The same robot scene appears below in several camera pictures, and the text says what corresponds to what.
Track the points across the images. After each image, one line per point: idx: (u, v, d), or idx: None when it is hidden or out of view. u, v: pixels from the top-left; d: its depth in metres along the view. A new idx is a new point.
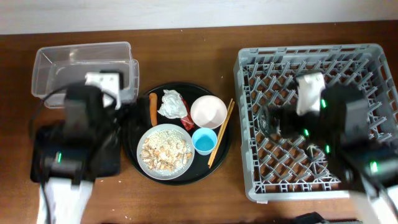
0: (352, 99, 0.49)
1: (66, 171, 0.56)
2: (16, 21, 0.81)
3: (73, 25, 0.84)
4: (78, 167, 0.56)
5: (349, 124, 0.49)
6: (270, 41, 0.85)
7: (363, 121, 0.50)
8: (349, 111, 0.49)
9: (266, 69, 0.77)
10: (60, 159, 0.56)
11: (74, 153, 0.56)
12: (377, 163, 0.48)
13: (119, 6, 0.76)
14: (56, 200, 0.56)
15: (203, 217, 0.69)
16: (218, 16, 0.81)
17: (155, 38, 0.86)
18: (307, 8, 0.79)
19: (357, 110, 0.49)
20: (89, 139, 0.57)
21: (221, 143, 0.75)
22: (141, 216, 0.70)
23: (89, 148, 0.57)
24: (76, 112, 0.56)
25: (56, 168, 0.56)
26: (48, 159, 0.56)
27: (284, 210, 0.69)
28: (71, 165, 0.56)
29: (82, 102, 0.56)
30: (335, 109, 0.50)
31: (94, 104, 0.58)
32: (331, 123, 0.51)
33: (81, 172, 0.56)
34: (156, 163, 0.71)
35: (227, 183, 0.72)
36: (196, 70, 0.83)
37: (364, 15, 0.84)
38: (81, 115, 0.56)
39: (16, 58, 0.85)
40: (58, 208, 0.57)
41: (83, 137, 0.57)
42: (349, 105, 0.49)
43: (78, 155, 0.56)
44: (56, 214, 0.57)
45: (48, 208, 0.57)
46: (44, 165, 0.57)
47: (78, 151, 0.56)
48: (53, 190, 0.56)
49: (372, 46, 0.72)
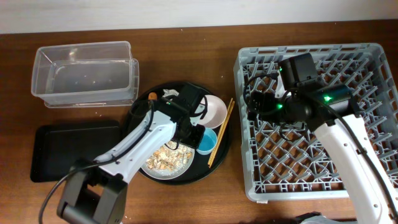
0: (301, 56, 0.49)
1: (163, 119, 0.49)
2: (15, 20, 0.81)
3: (73, 24, 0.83)
4: (170, 119, 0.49)
5: (301, 73, 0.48)
6: (270, 40, 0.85)
7: (313, 73, 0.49)
8: (297, 65, 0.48)
9: (266, 68, 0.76)
10: (161, 110, 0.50)
11: (174, 110, 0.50)
12: (329, 96, 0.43)
13: (118, 5, 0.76)
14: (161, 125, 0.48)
15: (203, 216, 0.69)
16: (218, 15, 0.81)
17: (154, 37, 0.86)
18: (307, 7, 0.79)
19: (308, 63, 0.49)
20: (189, 102, 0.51)
21: (221, 142, 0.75)
22: (142, 216, 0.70)
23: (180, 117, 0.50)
24: (191, 95, 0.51)
25: (161, 112, 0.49)
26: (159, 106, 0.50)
27: (284, 210, 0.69)
28: (166, 116, 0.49)
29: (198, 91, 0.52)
30: (289, 70, 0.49)
31: (198, 96, 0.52)
32: (290, 79, 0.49)
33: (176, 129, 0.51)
34: (156, 163, 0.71)
35: (227, 183, 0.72)
36: (196, 70, 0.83)
37: (364, 14, 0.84)
38: (191, 99, 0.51)
39: (16, 57, 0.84)
40: (150, 141, 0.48)
41: (183, 106, 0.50)
42: (297, 60, 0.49)
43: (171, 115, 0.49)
44: (155, 137, 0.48)
45: (145, 128, 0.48)
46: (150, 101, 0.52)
47: (177, 109, 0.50)
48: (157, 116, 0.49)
49: (372, 45, 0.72)
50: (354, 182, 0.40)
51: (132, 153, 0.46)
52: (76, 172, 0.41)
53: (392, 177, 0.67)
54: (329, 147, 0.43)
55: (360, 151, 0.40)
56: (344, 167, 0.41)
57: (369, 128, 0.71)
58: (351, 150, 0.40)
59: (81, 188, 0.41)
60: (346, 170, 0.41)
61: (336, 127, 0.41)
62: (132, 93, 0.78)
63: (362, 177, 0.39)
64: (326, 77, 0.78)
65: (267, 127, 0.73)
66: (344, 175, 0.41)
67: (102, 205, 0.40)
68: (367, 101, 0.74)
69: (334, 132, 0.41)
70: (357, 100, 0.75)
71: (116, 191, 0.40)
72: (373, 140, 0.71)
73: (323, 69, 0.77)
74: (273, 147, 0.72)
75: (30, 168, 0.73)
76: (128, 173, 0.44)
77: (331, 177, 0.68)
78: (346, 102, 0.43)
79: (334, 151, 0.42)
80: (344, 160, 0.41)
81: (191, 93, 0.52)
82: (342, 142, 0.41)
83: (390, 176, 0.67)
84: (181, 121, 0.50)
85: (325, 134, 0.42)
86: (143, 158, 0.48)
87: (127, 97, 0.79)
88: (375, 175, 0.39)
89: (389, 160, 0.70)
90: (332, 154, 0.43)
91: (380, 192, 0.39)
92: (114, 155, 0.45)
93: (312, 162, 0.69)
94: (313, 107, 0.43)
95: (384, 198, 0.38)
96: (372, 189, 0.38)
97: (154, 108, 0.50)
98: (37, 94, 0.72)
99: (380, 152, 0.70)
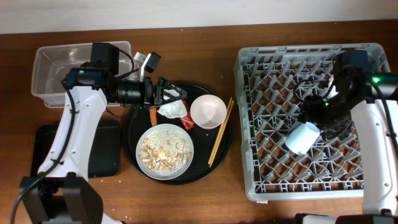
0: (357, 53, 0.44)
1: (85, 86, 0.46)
2: (15, 20, 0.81)
3: (73, 23, 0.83)
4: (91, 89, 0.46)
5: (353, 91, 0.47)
6: (270, 40, 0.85)
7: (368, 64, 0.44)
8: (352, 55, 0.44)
9: (267, 68, 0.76)
10: (76, 80, 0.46)
11: (92, 72, 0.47)
12: (377, 78, 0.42)
13: (118, 6, 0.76)
14: (80, 98, 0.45)
15: (203, 216, 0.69)
16: (218, 14, 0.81)
17: (154, 37, 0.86)
18: (308, 7, 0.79)
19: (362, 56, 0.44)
20: (106, 62, 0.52)
21: (220, 143, 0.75)
22: (141, 216, 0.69)
23: (104, 74, 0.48)
24: (102, 53, 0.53)
25: (79, 84, 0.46)
26: (73, 76, 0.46)
27: (283, 210, 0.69)
28: (85, 85, 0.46)
29: (110, 47, 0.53)
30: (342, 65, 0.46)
31: (114, 54, 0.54)
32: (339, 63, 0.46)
33: (102, 88, 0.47)
34: (155, 163, 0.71)
35: (227, 183, 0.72)
36: (196, 70, 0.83)
37: (364, 14, 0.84)
38: (109, 56, 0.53)
39: (15, 57, 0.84)
40: (83, 123, 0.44)
41: (101, 66, 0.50)
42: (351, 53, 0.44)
43: (91, 73, 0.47)
44: (84, 116, 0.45)
45: (71, 112, 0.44)
46: (62, 81, 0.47)
47: (93, 71, 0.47)
48: (80, 91, 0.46)
49: (372, 45, 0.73)
50: (376, 183, 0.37)
51: (71, 142, 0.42)
52: (27, 193, 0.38)
53: None
54: (361, 136, 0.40)
55: (386, 125, 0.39)
56: (370, 141, 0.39)
57: None
58: (380, 132, 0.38)
59: (42, 203, 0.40)
60: (372, 166, 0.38)
61: (374, 110, 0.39)
62: None
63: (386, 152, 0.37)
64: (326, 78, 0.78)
65: (267, 127, 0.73)
66: (369, 172, 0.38)
67: (69, 205, 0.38)
68: None
69: (369, 113, 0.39)
70: None
71: (73, 189, 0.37)
72: None
73: (323, 69, 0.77)
74: (272, 147, 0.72)
75: (30, 168, 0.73)
76: (79, 163, 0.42)
77: (331, 177, 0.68)
78: (389, 89, 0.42)
79: (363, 123, 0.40)
80: (375, 154, 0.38)
81: (105, 52, 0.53)
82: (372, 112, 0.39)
83: None
84: (104, 81, 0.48)
85: (353, 111, 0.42)
86: (88, 142, 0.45)
87: None
88: (395, 151, 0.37)
89: None
90: (364, 145, 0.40)
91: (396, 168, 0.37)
92: (56, 157, 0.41)
93: (312, 162, 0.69)
94: (359, 81, 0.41)
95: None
96: (388, 192, 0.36)
97: (69, 87, 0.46)
98: (37, 95, 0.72)
99: None
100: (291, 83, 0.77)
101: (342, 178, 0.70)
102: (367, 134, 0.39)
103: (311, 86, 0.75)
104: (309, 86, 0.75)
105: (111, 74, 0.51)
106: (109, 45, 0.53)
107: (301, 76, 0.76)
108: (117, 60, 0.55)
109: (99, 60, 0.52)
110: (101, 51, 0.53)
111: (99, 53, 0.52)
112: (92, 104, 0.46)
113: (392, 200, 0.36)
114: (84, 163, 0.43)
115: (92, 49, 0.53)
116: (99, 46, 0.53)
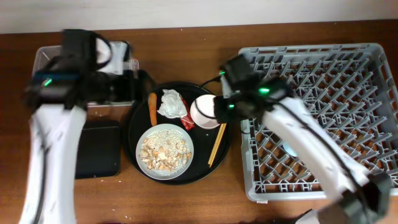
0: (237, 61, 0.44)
1: (53, 102, 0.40)
2: (15, 21, 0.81)
3: (73, 24, 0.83)
4: (64, 108, 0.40)
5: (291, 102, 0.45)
6: (270, 41, 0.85)
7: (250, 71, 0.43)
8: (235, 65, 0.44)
9: (267, 68, 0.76)
10: (45, 91, 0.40)
11: (68, 76, 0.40)
12: (265, 88, 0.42)
13: (118, 6, 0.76)
14: (51, 124, 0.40)
15: (202, 216, 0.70)
16: (218, 15, 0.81)
17: (154, 37, 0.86)
18: (308, 7, 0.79)
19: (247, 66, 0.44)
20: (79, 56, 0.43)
21: (220, 143, 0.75)
22: (142, 216, 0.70)
23: (82, 79, 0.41)
24: (76, 42, 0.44)
25: (47, 98, 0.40)
26: (37, 87, 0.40)
27: (283, 210, 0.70)
28: (57, 96, 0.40)
29: (87, 37, 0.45)
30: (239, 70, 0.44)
31: (94, 44, 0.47)
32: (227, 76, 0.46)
33: (78, 100, 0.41)
34: (155, 163, 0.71)
35: (227, 183, 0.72)
36: (196, 70, 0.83)
37: (365, 14, 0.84)
38: (76, 46, 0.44)
39: (16, 58, 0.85)
40: (57, 162, 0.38)
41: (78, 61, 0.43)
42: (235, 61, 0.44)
43: (60, 86, 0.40)
44: (58, 151, 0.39)
45: (43, 150, 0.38)
46: (26, 91, 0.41)
47: (68, 74, 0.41)
48: (50, 117, 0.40)
49: (372, 45, 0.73)
50: (322, 171, 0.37)
51: (46, 188, 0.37)
52: None
53: (392, 177, 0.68)
54: (288, 142, 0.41)
55: (297, 120, 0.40)
56: (295, 143, 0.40)
57: (369, 128, 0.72)
58: (295, 129, 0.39)
59: None
60: (311, 161, 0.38)
61: (279, 114, 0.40)
62: None
63: (311, 145, 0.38)
64: (326, 77, 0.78)
65: None
66: (313, 166, 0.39)
67: None
68: (367, 101, 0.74)
69: (277, 119, 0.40)
70: (357, 100, 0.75)
71: None
72: (372, 139, 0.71)
73: (323, 69, 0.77)
74: (272, 147, 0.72)
75: None
76: (62, 213, 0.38)
77: None
78: (280, 94, 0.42)
79: (280, 130, 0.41)
80: (304, 151, 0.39)
81: (76, 41, 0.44)
82: (274, 117, 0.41)
83: (390, 176, 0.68)
84: (82, 85, 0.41)
85: (268, 123, 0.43)
86: (68, 178, 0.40)
87: None
88: (317, 139, 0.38)
89: (389, 160, 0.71)
90: (293, 145, 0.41)
91: (327, 152, 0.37)
92: (34, 208, 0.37)
93: None
94: (254, 100, 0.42)
95: (334, 158, 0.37)
96: (334, 173, 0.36)
97: (37, 106, 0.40)
98: None
99: (380, 152, 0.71)
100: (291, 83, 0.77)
101: None
102: (290, 137, 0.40)
103: (312, 86, 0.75)
104: (309, 86, 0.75)
105: (89, 74, 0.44)
106: (87, 32, 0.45)
107: (301, 76, 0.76)
108: (86, 47, 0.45)
109: (71, 50, 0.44)
110: (73, 38, 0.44)
111: (73, 42, 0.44)
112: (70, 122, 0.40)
113: (341, 179, 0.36)
114: (67, 204, 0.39)
115: (64, 36, 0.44)
116: (70, 34, 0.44)
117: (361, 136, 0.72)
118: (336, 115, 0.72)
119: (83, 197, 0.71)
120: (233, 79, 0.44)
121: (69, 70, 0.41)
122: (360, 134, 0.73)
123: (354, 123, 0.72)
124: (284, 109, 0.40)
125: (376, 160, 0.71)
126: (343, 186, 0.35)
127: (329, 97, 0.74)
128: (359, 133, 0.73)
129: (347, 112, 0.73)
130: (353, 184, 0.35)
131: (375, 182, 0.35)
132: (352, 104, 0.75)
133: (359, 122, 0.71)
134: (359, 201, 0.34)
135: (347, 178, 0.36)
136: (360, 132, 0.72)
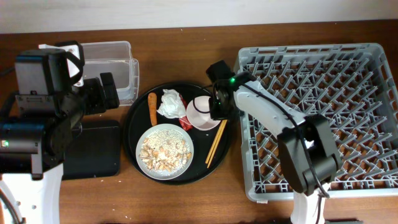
0: (218, 64, 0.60)
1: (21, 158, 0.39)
2: (15, 20, 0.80)
3: (72, 23, 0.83)
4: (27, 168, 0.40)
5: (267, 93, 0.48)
6: (270, 40, 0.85)
7: (229, 71, 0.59)
8: (216, 67, 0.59)
9: (267, 68, 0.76)
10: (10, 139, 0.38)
11: (28, 125, 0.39)
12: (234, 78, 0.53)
13: (118, 5, 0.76)
14: (18, 197, 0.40)
15: (203, 216, 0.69)
16: (219, 14, 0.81)
17: (154, 37, 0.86)
18: (307, 7, 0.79)
19: (223, 67, 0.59)
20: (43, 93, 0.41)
21: (220, 143, 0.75)
22: (141, 216, 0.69)
23: (45, 129, 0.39)
24: (37, 79, 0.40)
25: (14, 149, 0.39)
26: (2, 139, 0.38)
27: (283, 210, 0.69)
28: (20, 148, 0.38)
29: (42, 65, 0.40)
30: (219, 70, 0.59)
31: (56, 68, 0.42)
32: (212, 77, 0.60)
33: (46, 152, 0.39)
34: (155, 163, 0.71)
35: (227, 183, 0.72)
36: (196, 70, 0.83)
37: (364, 14, 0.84)
38: (40, 82, 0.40)
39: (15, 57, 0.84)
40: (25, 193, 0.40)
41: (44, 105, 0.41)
42: (215, 65, 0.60)
43: (23, 140, 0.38)
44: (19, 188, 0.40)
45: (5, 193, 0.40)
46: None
47: (31, 123, 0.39)
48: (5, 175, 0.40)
49: (372, 45, 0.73)
50: (271, 122, 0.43)
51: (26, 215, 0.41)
52: None
53: (392, 177, 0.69)
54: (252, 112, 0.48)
55: (254, 91, 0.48)
56: (253, 109, 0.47)
57: (369, 128, 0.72)
58: (253, 98, 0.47)
59: None
60: (264, 118, 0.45)
61: (242, 91, 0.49)
62: (131, 93, 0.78)
63: (262, 106, 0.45)
64: (326, 77, 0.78)
65: None
66: (267, 123, 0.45)
67: None
68: (367, 101, 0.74)
69: (240, 95, 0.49)
70: (357, 100, 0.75)
71: None
72: (373, 139, 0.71)
73: (323, 69, 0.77)
74: (272, 147, 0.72)
75: None
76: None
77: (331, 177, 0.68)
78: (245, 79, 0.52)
79: (245, 104, 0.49)
80: (259, 111, 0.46)
81: (38, 71, 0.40)
82: (239, 94, 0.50)
83: (390, 176, 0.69)
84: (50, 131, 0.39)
85: (239, 104, 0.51)
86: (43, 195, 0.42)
87: (126, 98, 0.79)
88: (268, 100, 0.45)
89: (389, 160, 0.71)
90: (254, 114, 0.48)
91: (275, 107, 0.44)
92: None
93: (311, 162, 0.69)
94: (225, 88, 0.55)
95: (279, 110, 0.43)
96: (278, 120, 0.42)
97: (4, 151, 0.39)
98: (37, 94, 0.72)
99: (380, 152, 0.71)
100: (291, 83, 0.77)
101: (342, 178, 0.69)
102: (250, 106, 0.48)
103: (311, 86, 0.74)
104: (309, 86, 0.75)
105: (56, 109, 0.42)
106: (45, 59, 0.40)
107: (301, 76, 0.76)
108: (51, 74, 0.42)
109: (32, 88, 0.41)
110: (31, 70, 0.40)
111: (31, 78, 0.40)
112: (45, 186, 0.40)
113: (283, 122, 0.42)
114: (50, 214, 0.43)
115: (18, 70, 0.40)
116: (21, 69, 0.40)
117: (361, 136, 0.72)
118: (336, 115, 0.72)
119: (83, 196, 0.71)
120: (214, 78, 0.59)
121: (34, 120, 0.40)
122: (360, 135, 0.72)
123: (354, 123, 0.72)
124: (245, 87, 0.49)
125: (376, 160, 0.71)
126: (283, 126, 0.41)
127: (329, 97, 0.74)
128: (359, 134, 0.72)
129: (347, 112, 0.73)
130: (291, 123, 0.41)
131: (311, 121, 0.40)
132: (352, 104, 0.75)
133: (358, 122, 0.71)
134: (296, 137, 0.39)
135: (288, 120, 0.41)
136: (360, 132, 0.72)
